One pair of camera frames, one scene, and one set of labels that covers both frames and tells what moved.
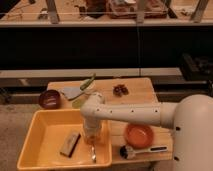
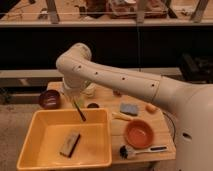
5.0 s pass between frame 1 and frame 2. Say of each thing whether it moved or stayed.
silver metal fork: moved
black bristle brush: stayed
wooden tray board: stayed
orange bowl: stayed
